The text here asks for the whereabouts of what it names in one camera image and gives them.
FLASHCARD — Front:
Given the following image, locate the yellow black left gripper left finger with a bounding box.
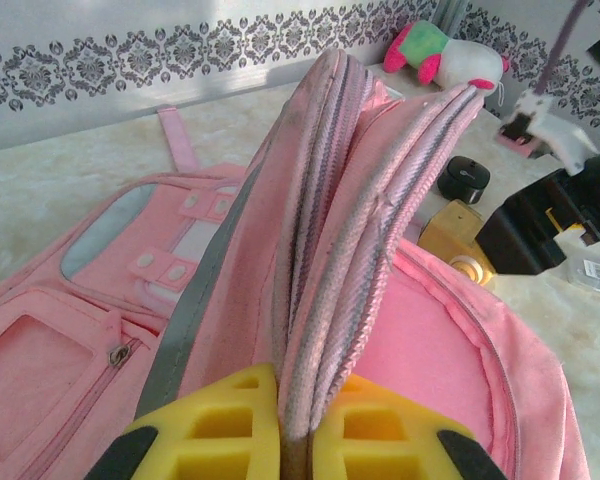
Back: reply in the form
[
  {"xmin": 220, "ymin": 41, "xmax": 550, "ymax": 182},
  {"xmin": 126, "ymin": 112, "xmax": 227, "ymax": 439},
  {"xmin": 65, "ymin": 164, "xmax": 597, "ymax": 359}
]
[{"xmin": 94, "ymin": 362, "xmax": 281, "ymax": 480}]

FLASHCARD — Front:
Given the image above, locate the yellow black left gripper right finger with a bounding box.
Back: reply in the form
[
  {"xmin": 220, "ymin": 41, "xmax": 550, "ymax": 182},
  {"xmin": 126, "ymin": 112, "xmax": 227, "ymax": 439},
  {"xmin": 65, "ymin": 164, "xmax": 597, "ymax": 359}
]
[{"xmin": 309, "ymin": 374, "xmax": 501, "ymax": 480}]

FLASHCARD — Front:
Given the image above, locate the gold box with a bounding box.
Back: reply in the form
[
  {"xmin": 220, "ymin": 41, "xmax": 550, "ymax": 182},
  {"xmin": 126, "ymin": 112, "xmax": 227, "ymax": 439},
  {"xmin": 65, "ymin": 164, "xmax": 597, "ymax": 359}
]
[{"xmin": 417, "ymin": 199, "xmax": 504, "ymax": 294}]

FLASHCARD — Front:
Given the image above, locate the pink backpack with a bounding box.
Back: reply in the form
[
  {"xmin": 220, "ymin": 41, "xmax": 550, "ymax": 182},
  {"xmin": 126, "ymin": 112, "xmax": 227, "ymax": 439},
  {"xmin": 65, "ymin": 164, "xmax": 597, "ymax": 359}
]
[{"xmin": 0, "ymin": 47, "xmax": 576, "ymax": 480}]

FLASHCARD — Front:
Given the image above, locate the black computer mouse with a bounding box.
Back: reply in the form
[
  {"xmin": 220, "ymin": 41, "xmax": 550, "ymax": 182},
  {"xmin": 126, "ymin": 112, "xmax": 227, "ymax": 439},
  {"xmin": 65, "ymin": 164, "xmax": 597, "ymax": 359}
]
[{"xmin": 437, "ymin": 155, "xmax": 492, "ymax": 206}]

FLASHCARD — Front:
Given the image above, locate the white green pink plush toy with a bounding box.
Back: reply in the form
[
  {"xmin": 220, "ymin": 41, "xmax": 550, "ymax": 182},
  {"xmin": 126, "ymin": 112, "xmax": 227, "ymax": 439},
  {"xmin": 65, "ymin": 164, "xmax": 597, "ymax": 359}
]
[{"xmin": 383, "ymin": 22, "xmax": 512, "ymax": 101}]

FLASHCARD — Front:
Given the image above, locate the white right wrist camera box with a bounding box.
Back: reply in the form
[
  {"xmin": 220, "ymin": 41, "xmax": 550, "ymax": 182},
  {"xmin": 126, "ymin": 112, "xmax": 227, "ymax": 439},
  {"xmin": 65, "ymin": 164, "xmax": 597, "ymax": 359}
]
[{"xmin": 497, "ymin": 92, "xmax": 600, "ymax": 174}]

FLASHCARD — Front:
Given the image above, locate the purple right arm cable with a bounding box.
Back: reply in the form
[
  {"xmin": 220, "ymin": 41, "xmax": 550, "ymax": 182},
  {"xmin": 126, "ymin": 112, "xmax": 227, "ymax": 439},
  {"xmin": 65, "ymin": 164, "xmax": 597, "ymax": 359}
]
[{"xmin": 534, "ymin": 0, "xmax": 589, "ymax": 101}]

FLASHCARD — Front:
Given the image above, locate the metal frame post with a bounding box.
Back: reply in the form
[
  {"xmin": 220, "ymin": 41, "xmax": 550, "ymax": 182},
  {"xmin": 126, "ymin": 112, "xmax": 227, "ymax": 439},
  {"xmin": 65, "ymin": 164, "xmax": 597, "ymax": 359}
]
[{"xmin": 435, "ymin": 0, "xmax": 474, "ymax": 32}]

